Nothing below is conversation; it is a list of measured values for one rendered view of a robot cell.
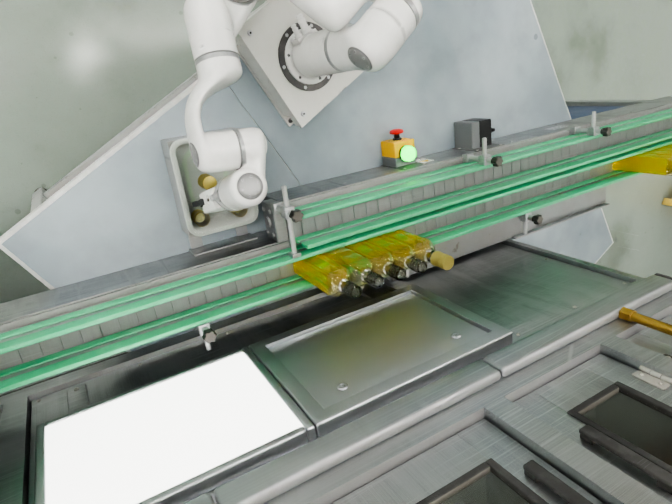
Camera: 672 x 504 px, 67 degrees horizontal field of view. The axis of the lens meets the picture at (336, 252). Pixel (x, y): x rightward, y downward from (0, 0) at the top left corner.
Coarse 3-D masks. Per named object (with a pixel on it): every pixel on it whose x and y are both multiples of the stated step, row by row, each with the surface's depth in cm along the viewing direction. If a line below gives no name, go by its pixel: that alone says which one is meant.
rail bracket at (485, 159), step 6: (486, 138) 137; (486, 144) 137; (486, 150) 138; (462, 156) 145; (468, 156) 143; (474, 156) 142; (480, 156) 138; (486, 156) 137; (498, 156) 135; (468, 162) 144; (480, 162) 139; (486, 162) 138; (492, 162) 135; (498, 162) 134
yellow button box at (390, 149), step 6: (402, 138) 144; (408, 138) 143; (384, 144) 143; (390, 144) 140; (396, 144) 139; (402, 144) 140; (408, 144) 141; (384, 150) 144; (390, 150) 141; (396, 150) 140; (384, 156) 145; (390, 156) 142; (396, 156) 140; (384, 162) 146; (390, 162) 143; (396, 162) 141; (402, 162) 142; (408, 162) 143; (414, 162) 144
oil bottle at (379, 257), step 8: (352, 248) 122; (360, 248) 121; (368, 248) 120; (376, 248) 119; (368, 256) 115; (376, 256) 114; (384, 256) 114; (392, 256) 115; (376, 264) 113; (384, 264) 113; (376, 272) 114
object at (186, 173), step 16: (176, 144) 109; (176, 160) 110; (192, 160) 119; (176, 176) 111; (192, 176) 120; (224, 176) 123; (192, 192) 121; (192, 208) 122; (256, 208) 122; (192, 224) 121; (208, 224) 121; (224, 224) 120; (240, 224) 121
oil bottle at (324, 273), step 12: (300, 264) 121; (312, 264) 116; (324, 264) 115; (336, 264) 114; (312, 276) 116; (324, 276) 110; (336, 276) 109; (348, 276) 110; (324, 288) 112; (336, 288) 109
